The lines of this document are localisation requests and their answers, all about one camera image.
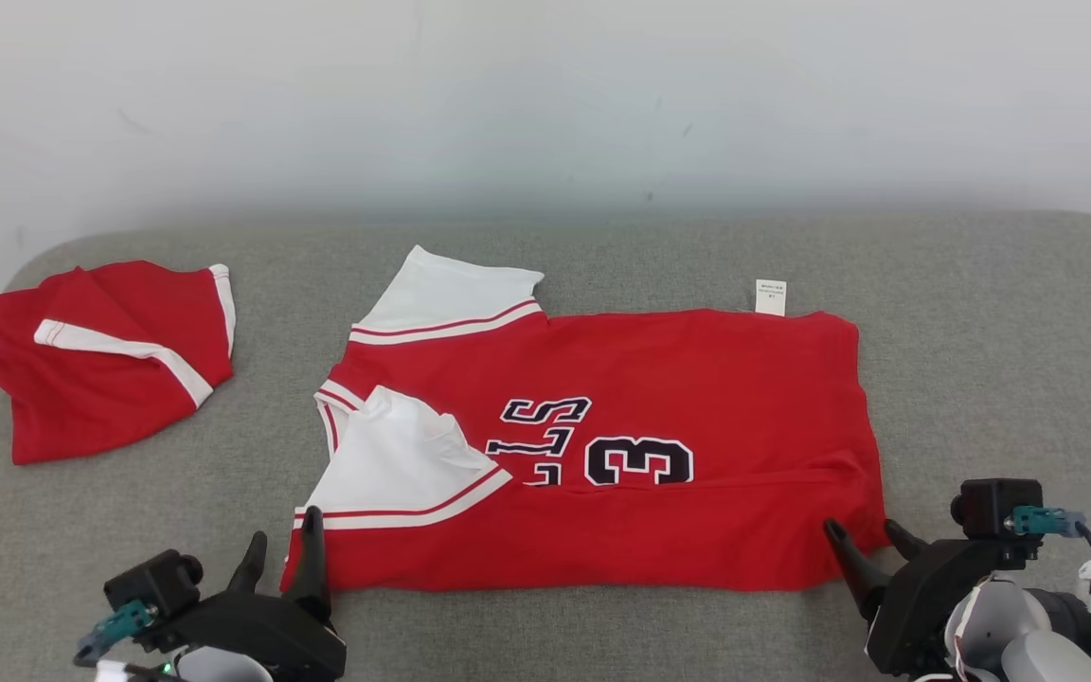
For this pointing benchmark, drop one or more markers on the red shorts with white stripe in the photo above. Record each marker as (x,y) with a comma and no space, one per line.
(100,398)

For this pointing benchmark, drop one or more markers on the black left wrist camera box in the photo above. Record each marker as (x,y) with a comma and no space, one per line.
(152,580)

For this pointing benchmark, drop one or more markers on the teal right camera connector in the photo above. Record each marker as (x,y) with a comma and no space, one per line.
(1043,521)

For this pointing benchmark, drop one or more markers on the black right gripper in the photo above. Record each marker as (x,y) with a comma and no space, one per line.
(915,616)

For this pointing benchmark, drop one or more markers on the teal left camera connector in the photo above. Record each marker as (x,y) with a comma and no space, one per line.
(119,625)

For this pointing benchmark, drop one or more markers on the red and white jersey shirt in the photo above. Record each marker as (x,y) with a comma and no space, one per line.
(697,379)

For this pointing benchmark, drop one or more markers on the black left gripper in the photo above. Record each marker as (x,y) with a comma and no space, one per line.
(261,635)

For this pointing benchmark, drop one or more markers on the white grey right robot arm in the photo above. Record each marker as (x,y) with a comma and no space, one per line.
(1038,654)

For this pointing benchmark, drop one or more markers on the teal camera connector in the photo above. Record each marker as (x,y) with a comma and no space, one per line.
(119,625)
(1043,521)

